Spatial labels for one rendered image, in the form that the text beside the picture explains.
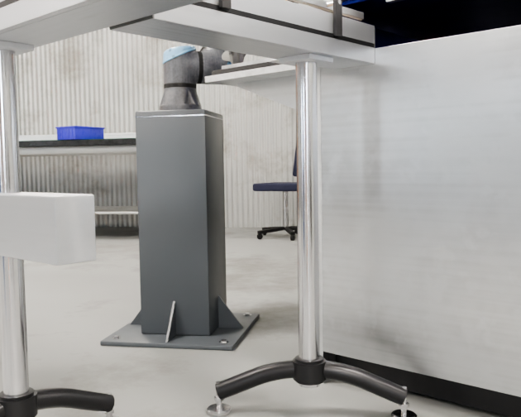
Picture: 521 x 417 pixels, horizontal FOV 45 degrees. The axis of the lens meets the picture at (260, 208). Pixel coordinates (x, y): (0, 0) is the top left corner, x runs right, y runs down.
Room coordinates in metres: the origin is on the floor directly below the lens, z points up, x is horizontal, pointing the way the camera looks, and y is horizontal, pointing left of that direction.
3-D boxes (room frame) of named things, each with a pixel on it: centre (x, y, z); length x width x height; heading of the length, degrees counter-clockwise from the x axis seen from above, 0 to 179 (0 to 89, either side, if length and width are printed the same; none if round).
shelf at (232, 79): (2.10, -0.24, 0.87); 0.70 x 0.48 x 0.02; 138
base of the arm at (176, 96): (2.27, 0.28, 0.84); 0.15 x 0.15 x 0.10
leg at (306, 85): (1.46, -0.11, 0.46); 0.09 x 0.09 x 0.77; 48
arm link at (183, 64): (2.27, 0.27, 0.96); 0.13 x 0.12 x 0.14; 107
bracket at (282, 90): (1.92, -0.07, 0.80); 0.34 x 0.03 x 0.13; 48
